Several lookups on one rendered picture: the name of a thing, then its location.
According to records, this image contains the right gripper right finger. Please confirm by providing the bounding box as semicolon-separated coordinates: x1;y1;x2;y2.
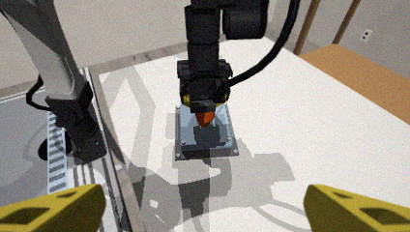
303;185;410;232

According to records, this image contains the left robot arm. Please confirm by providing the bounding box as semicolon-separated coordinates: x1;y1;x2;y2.
0;0;270;165

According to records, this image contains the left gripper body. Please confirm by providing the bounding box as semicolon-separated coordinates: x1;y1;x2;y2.
177;41;233;103

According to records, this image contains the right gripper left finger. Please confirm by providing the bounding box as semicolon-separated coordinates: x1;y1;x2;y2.
0;184;106;232

